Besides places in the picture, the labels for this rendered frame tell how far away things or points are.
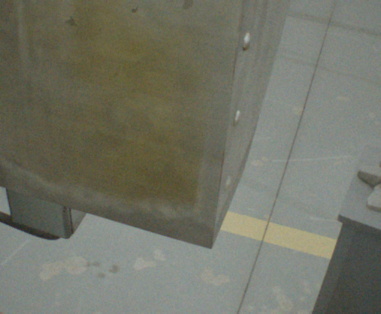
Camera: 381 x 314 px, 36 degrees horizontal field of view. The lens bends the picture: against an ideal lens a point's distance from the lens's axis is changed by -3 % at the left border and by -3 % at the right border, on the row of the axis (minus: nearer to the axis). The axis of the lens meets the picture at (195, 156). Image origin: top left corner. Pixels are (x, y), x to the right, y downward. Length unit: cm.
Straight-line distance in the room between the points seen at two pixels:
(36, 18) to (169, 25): 5
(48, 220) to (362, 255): 75
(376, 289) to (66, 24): 128
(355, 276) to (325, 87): 173
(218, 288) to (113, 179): 177
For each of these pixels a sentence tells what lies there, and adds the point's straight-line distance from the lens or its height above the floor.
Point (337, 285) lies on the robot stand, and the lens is 145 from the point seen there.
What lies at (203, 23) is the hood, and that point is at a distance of 18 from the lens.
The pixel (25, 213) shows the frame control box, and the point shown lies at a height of 95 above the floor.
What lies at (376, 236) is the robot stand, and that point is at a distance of 131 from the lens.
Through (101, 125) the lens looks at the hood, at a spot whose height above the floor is 143.
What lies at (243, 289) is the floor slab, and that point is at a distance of 199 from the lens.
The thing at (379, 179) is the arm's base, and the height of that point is 73.
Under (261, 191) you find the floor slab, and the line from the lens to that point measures 233.
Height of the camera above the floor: 156
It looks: 40 degrees down
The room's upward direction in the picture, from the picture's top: 5 degrees clockwise
